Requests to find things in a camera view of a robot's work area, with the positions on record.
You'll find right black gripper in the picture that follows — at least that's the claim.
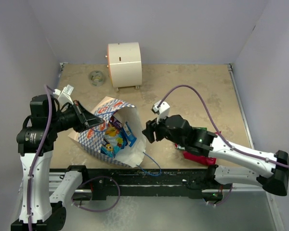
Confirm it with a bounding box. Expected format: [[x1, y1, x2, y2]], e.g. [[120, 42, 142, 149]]
[[142, 112, 185, 147]]

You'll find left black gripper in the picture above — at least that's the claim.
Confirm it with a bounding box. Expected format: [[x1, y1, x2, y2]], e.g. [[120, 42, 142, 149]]
[[50, 99, 104, 132]]

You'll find green snack bag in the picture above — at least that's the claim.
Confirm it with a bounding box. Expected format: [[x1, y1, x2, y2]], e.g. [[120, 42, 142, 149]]
[[174, 127, 207, 151]]

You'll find blue checkered paper bag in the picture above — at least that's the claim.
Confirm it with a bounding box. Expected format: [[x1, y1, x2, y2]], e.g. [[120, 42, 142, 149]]
[[68, 97, 146, 168]]

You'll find red chips bag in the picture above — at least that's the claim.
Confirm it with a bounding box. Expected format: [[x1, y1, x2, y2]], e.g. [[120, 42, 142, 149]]
[[174, 143, 216, 166]]

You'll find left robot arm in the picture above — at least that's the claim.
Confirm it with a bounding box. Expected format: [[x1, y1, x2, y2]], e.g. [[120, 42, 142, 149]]
[[11, 94, 103, 231]]

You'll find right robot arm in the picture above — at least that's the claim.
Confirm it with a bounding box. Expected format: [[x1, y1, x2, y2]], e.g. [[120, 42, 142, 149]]
[[142, 115, 289, 196]]

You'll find blue gummy candy bag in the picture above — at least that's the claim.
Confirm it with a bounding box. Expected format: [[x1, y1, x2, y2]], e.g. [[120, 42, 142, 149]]
[[101, 124, 128, 158]]

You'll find purple snack packet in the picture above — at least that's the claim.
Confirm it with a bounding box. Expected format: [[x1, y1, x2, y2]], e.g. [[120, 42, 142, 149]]
[[109, 115, 122, 129]]

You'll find blue snack bar wrapper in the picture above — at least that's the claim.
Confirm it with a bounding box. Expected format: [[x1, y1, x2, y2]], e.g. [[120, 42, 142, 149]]
[[122, 122, 137, 147]]

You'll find clear tape roll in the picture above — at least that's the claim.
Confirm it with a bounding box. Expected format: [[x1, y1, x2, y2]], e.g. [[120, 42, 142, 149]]
[[89, 70, 105, 87]]

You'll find white cylindrical box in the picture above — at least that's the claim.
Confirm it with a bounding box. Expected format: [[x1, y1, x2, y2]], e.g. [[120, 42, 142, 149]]
[[105, 42, 142, 92]]

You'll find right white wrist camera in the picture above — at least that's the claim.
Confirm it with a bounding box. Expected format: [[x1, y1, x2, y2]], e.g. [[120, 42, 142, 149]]
[[151, 100, 170, 124]]

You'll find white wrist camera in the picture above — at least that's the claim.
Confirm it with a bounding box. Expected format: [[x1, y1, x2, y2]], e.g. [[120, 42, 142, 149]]
[[151, 100, 170, 124], [53, 85, 74, 105]]

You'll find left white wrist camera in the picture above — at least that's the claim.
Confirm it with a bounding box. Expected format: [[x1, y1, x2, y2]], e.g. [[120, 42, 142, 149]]
[[53, 85, 74, 105]]

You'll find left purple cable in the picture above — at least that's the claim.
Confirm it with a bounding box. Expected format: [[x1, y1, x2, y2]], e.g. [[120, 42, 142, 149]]
[[27, 84, 57, 231]]

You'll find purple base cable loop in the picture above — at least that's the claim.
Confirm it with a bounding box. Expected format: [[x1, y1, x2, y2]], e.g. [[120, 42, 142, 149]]
[[71, 176, 121, 213]]

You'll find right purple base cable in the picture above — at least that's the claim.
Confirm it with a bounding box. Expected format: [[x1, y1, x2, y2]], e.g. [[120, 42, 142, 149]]
[[206, 184, 234, 207]]

